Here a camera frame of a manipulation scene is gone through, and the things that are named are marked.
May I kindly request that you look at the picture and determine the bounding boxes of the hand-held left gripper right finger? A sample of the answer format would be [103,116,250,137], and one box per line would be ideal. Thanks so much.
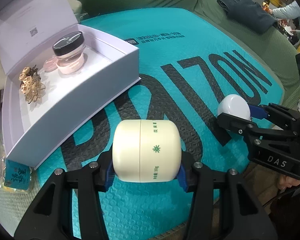
[175,152,278,240]

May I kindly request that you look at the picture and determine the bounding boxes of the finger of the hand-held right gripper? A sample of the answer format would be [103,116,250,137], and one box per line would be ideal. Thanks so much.
[249,102,300,137]
[217,112,262,143]

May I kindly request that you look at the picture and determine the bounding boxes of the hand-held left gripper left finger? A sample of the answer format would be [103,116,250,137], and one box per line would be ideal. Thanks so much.
[14,152,114,240]

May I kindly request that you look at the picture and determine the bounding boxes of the small white round case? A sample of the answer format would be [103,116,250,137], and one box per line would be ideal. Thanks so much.
[217,94,251,121]

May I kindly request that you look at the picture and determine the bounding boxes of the cream cosmetic jar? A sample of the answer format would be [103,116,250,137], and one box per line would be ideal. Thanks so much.
[112,119,182,182]

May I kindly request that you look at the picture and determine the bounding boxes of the white hinged gift box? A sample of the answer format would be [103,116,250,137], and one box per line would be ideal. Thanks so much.
[0,0,142,169]

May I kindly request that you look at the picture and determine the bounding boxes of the clear bear hair claw clip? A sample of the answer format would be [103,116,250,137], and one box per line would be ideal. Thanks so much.
[20,76,47,104]

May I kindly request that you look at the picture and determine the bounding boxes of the pink round case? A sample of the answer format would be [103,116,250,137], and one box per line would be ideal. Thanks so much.
[43,55,87,75]

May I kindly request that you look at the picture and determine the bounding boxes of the brown bear hair claw clip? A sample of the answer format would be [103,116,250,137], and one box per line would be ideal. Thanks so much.
[18,64,44,87]

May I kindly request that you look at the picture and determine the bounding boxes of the black lid cosmetic jar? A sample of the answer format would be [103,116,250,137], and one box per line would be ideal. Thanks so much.
[52,31,86,61]

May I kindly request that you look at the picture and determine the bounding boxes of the person's right hand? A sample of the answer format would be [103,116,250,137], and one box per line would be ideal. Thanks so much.
[277,175,300,193]

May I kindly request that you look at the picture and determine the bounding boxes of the teal bubble mailer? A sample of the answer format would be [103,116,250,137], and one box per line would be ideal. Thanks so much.
[37,7,283,238]

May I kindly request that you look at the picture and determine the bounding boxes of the glass jar with teal label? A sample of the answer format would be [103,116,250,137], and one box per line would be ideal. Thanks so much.
[0,133,35,196]

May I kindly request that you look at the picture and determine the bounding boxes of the dark blue cloth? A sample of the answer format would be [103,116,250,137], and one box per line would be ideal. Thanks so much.
[216,0,277,34]

